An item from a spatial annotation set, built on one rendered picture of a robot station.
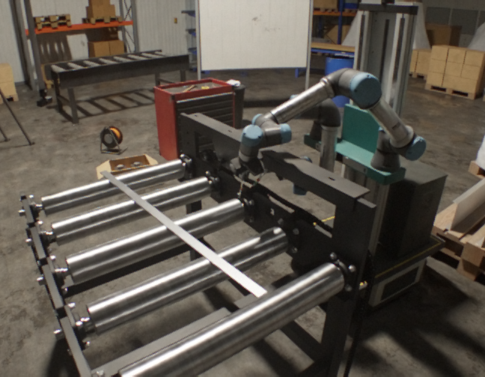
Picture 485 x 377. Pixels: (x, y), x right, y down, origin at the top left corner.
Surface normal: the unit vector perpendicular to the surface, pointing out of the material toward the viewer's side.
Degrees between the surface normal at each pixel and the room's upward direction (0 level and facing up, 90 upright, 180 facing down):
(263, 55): 90
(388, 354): 0
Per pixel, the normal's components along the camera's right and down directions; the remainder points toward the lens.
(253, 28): 0.20, 0.45
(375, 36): -0.87, 0.22
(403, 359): 0.00, -0.89
